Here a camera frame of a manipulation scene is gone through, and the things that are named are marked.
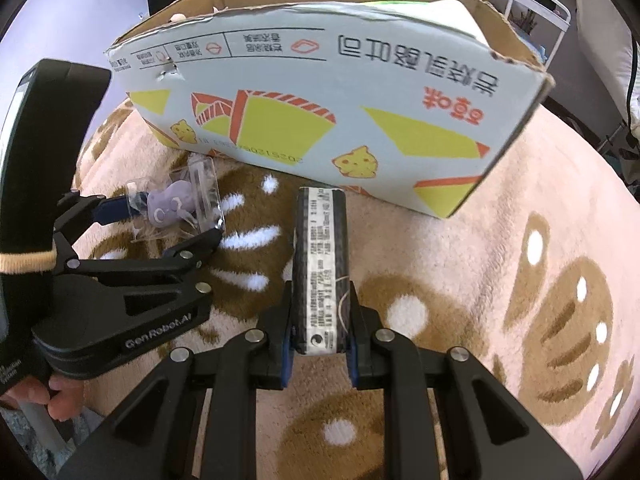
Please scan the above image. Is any beige patterned blanket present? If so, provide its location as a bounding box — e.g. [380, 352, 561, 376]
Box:
[72, 95, 636, 480]

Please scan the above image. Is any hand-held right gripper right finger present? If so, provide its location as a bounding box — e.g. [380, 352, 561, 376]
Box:
[345, 280, 586, 480]

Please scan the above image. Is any white trolley cart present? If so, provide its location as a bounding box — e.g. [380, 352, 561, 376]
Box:
[492, 0, 572, 68]

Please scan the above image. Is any cream quilt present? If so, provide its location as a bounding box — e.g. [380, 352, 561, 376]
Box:
[570, 0, 640, 136]

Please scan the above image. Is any printed cardboard box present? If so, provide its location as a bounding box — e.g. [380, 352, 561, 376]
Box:
[102, 0, 556, 220]

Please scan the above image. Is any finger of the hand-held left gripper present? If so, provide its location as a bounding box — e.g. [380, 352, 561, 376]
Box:
[54, 229, 224, 285]
[52, 190, 152, 244]

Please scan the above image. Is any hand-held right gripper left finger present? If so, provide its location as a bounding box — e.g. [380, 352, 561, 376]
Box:
[55, 280, 296, 480]

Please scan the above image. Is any black packet with white label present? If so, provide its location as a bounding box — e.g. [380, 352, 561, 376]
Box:
[290, 186, 351, 358]

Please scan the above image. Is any person's left hand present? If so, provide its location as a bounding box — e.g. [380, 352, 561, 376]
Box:
[0, 376, 85, 423]

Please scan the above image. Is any purple charm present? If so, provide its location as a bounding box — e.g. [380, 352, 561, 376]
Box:
[125, 155, 226, 241]

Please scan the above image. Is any beige hair tie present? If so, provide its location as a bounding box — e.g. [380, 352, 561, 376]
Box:
[0, 250, 58, 276]

